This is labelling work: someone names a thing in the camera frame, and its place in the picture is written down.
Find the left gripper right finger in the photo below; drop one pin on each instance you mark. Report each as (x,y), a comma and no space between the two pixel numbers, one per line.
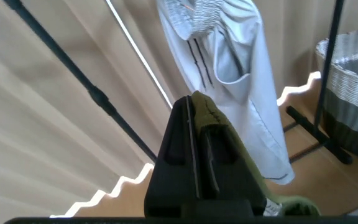
(228,180)

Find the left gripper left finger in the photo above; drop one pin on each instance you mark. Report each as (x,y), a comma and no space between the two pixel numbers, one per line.
(169,174)

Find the green garment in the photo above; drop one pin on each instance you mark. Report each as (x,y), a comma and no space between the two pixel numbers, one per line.
(210,112)

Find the pale grey shorts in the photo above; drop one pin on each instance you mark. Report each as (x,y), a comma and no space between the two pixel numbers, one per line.
(259,109)

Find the black clothes rack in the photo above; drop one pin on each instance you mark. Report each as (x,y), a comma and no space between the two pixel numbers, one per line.
(99,96)

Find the white laundry basket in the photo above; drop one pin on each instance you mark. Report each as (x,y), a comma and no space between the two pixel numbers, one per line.
(353,93)

